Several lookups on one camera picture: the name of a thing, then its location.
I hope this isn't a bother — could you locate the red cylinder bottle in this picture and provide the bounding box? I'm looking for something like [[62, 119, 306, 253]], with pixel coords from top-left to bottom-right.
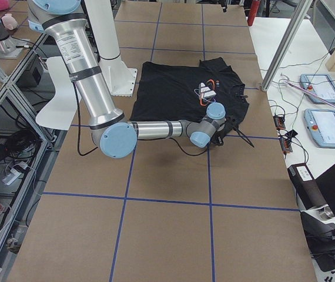
[[247, 0, 260, 26]]

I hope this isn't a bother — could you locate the white power strip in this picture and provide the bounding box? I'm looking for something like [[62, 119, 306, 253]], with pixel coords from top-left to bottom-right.
[[1, 163, 27, 186]]

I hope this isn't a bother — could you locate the lower teach pendant tablet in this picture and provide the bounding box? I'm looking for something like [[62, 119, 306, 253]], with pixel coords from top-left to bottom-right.
[[303, 109, 335, 149]]

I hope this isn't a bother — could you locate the black box with label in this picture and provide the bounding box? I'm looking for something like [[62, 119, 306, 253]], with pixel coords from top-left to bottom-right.
[[287, 163, 327, 210]]

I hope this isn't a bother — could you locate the black t-shirt with logo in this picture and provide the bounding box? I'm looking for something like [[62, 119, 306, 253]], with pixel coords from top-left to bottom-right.
[[130, 57, 249, 125]]

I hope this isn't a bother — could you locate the upper teach pendant tablet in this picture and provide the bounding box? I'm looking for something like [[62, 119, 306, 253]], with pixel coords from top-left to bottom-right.
[[300, 74, 335, 104]]

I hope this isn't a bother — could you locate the aluminium frame post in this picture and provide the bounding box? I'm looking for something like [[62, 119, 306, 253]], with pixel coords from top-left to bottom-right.
[[261, 0, 312, 92]]

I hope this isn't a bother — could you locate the long reacher grabber stick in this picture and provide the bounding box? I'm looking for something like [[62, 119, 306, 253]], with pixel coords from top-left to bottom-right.
[[279, 76, 335, 120]]

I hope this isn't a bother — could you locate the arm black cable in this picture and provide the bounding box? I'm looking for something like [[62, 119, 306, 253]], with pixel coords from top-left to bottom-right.
[[72, 82, 209, 157]]

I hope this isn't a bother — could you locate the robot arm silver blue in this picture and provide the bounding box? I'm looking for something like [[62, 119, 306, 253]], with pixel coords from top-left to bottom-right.
[[28, 1, 226, 159]]

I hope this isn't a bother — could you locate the teach pendant tablet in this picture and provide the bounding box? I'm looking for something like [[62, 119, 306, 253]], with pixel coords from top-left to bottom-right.
[[300, 74, 335, 104], [303, 109, 335, 149]]

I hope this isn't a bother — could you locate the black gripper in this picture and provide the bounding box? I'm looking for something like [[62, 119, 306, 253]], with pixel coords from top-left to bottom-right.
[[211, 126, 229, 146]]

